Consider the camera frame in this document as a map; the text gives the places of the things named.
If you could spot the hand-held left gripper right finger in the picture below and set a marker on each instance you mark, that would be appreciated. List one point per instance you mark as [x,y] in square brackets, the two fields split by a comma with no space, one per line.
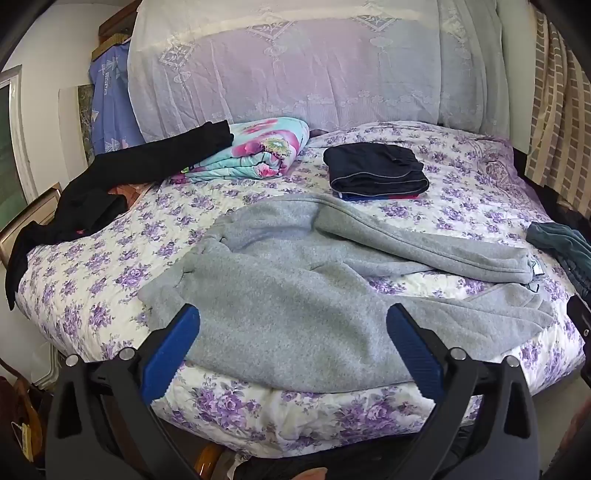
[415,355]

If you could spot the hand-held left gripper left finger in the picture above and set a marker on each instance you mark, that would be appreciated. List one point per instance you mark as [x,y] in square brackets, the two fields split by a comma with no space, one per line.
[171,350]

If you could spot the grey fleece sweatshirt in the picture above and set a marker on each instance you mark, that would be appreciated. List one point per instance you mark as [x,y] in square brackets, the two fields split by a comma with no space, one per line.
[286,300]

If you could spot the folded navy pants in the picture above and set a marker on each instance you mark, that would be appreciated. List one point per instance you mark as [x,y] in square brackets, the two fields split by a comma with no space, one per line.
[369,166]

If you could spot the dark teal garment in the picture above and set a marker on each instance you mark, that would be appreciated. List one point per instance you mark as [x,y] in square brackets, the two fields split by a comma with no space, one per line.
[558,240]

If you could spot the purple floral bedspread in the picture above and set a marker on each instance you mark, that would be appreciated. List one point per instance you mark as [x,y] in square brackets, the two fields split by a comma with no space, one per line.
[138,217]

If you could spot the orange patterned cloth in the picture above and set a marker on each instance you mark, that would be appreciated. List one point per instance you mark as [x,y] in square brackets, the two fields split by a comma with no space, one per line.
[136,191]

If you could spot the folded red blue garment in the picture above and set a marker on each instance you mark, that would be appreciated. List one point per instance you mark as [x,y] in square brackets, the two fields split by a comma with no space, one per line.
[369,197]

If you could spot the black garment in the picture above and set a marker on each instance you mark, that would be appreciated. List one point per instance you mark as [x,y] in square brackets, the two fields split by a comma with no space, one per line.
[138,161]

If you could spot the beige checkered curtain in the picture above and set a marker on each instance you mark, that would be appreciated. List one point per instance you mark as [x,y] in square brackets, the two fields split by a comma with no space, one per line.
[554,115]

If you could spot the folded teal pink floral blanket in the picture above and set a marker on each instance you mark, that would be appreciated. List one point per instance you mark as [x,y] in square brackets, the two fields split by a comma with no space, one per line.
[258,147]

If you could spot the window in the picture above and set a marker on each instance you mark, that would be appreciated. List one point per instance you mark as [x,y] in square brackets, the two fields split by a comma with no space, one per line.
[9,161]

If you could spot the blue patterned cloth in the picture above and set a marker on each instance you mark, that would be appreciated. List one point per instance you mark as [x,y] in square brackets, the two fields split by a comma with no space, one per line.
[111,106]

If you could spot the lavender lace headboard cover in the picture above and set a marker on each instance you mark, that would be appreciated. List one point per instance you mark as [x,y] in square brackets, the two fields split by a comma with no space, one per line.
[300,69]

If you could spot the wooden frame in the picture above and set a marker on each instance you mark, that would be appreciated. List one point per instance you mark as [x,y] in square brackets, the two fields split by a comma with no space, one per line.
[27,221]

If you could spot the wall poster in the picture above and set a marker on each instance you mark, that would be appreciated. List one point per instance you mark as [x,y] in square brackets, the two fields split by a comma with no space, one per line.
[85,115]

